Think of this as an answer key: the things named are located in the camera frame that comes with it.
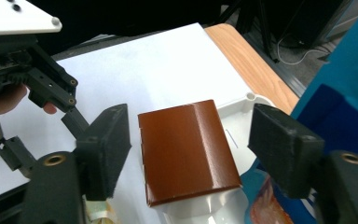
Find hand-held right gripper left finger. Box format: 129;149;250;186
75;103;132;203

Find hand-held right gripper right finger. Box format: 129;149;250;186
247;103;326;200

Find white plastic tray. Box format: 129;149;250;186
155;91;276;224

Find brown box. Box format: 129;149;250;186
137;99;242;208

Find blue snack packet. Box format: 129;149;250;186
239;0;358;224

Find white table sheet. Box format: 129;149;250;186
0;21;253;224

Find wooden table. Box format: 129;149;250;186
204;22;300;116

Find black curtain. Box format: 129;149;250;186
27;0;231;58

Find black metal stand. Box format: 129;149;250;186
220;0;282;63

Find dark cabinet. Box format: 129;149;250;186
274;0;348;49

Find white floor cable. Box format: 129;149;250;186
275;36;330;67

